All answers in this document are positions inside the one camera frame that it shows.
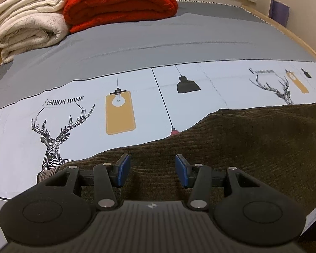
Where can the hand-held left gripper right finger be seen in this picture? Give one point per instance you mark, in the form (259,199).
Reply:
(181,171)

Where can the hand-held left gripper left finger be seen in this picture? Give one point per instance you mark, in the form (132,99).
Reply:
(123,170)

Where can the red folded blanket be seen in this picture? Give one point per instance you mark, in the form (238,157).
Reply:
(115,4)

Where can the white folded fleece blanket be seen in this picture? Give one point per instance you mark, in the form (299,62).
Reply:
(29,26)

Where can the purple board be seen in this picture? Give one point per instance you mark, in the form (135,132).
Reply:
(279,13)

